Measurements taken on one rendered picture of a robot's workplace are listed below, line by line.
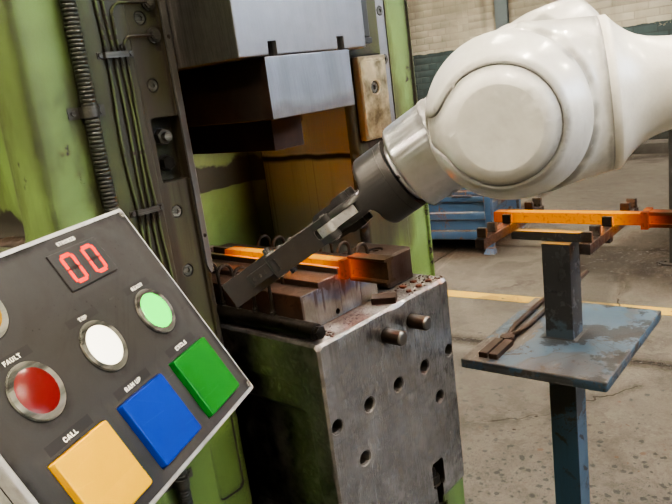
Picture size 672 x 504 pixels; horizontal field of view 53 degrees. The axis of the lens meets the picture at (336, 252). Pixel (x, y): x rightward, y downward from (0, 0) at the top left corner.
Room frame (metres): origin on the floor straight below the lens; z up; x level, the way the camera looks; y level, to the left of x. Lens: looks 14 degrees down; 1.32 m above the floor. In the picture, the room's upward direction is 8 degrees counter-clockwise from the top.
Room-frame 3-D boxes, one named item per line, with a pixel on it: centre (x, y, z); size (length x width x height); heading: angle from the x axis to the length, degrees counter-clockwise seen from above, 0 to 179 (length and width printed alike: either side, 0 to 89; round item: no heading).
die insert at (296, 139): (1.33, 0.17, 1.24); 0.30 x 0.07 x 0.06; 47
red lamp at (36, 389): (0.56, 0.28, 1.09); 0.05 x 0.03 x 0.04; 137
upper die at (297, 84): (1.29, 0.15, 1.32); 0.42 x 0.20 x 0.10; 47
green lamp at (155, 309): (0.75, 0.21, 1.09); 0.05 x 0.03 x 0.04; 137
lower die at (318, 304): (1.29, 0.15, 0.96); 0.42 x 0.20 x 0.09; 47
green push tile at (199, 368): (0.73, 0.17, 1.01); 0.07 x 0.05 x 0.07; 162
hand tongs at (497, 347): (1.53, -0.47, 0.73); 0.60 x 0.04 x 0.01; 141
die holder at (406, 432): (1.33, 0.12, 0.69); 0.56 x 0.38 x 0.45; 47
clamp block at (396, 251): (1.32, -0.08, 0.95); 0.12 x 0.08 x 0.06; 47
